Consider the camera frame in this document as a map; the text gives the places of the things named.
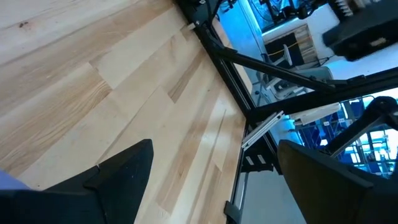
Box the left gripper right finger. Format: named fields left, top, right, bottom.
left=276, top=139, right=374, bottom=224

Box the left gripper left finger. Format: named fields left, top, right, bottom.
left=45, top=138, right=155, bottom=224

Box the purple foam die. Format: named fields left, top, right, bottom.
left=0, top=169, right=32, bottom=191

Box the black corner plate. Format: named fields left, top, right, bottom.
left=241, top=146, right=282, bottom=175

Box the silver aluminium bar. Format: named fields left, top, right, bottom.
left=241, top=110, right=285, bottom=152

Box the black stand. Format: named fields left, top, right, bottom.
left=323, top=95, right=398, bottom=156

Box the grey chair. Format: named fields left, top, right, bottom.
left=257, top=43, right=335, bottom=100

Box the black box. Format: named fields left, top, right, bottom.
left=322, top=12, right=398, bottom=62

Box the black edge bracket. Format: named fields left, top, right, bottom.
left=223, top=200, right=243, bottom=224

